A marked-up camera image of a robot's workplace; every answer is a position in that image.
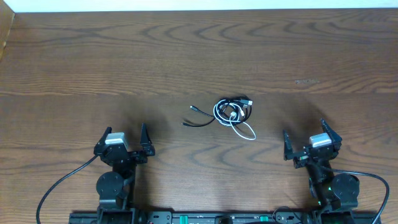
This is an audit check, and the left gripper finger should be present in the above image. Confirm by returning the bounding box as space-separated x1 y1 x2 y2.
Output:
98 127 112 147
140 123 155 156

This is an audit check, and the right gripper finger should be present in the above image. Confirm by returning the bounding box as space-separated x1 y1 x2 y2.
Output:
283 130 294 161
320 119 342 144

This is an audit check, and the white usb cable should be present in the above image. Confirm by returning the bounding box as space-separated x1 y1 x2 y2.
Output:
213 98 257 141

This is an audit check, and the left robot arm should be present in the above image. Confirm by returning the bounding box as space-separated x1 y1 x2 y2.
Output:
93 124 155 223

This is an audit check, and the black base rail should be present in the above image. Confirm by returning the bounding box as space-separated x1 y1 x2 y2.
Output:
68 210 375 224

